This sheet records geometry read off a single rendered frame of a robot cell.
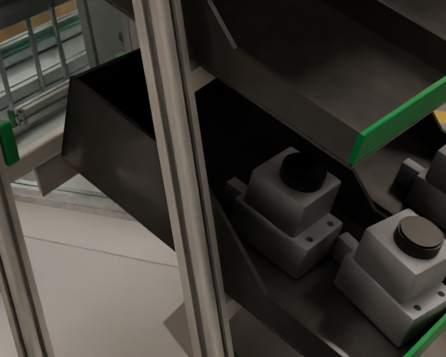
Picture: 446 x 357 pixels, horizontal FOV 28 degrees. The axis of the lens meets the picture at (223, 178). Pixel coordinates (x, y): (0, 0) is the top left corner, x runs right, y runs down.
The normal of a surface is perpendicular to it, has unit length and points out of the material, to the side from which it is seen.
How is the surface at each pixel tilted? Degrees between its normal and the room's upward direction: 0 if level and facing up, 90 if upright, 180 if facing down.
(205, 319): 90
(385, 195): 25
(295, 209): 90
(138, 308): 0
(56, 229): 0
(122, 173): 90
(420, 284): 115
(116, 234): 0
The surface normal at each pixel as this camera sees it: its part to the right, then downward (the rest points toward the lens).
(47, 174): 0.85, 0.11
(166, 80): -0.51, 0.42
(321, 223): 0.20, -0.73
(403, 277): -0.77, 0.29
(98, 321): -0.13, -0.90
